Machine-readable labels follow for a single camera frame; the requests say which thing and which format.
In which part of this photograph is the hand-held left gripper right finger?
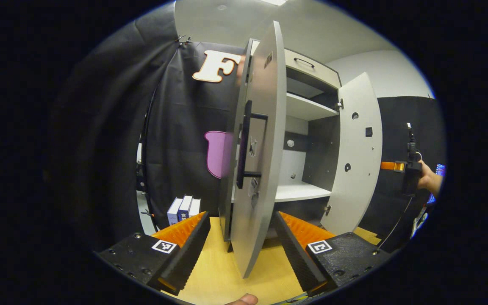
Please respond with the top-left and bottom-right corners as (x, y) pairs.
(274, 211), (391, 297)

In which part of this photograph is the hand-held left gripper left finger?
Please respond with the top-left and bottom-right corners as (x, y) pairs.
(96, 211), (211, 296)

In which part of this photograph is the white and grey cabinet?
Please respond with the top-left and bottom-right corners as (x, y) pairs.
(219, 38), (342, 242)

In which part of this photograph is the black door handle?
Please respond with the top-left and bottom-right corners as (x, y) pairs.
(236, 100), (269, 190)

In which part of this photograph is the thin gripper cable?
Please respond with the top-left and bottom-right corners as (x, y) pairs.
(377, 122), (423, 249)

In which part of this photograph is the white and purple box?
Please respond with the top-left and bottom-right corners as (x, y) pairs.
(167, 197), (183, 226)

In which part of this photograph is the white door with camera sticker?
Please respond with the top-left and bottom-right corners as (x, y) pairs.
(229, 20), (287, 279)

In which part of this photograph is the blue box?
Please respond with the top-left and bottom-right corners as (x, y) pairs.
(177, 195), (193, 222)

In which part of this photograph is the white side desk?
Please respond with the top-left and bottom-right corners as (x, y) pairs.
(410, 211), (429, 238)

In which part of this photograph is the white cabinet drawer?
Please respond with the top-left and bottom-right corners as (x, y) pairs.
(284, 49), (342, 90)

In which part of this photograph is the black stand pole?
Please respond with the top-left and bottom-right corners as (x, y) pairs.
(136, 78), (160, 231)

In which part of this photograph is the white door with hat sticker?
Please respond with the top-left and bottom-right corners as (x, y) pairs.
(320, 72), (383, 236)

